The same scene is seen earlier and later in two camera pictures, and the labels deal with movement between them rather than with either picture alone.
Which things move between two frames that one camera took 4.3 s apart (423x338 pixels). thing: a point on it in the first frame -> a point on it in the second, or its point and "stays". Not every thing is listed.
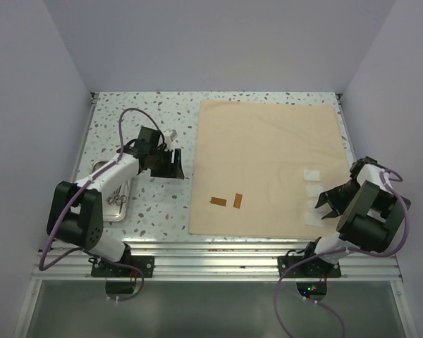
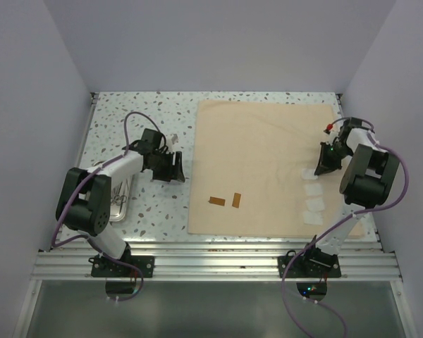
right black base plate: (317, 268) stays
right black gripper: (343, 192) -> (330, 157)
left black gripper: (166, 163) stays
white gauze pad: (314, 191) stays
